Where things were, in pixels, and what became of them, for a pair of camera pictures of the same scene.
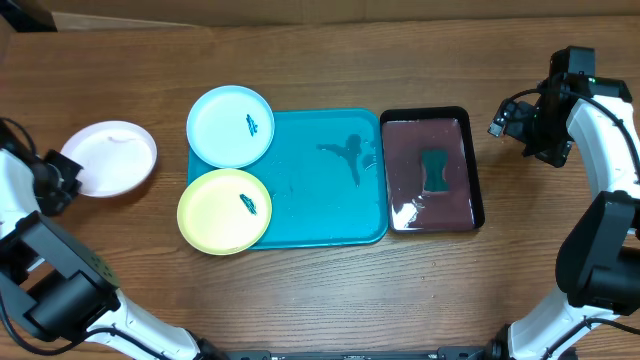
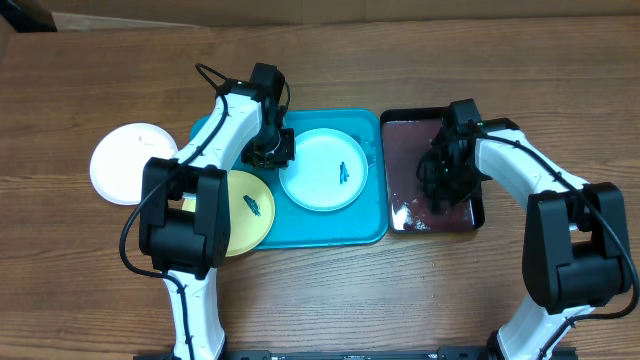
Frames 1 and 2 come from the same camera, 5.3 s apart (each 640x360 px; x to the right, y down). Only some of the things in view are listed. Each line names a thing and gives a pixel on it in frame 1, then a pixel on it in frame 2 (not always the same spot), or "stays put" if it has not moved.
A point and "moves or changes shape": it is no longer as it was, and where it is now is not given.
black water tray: x=405 y=133 stays put
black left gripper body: x=56 y=181 to x=270 y=148
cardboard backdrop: x=105 y=15 stays put
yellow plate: x=224 y=212 stays put
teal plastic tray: x=326 y=174 stays put
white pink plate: x=115 y=157 moves or changes shape
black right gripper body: x=542 y=133 to x=453 y=182
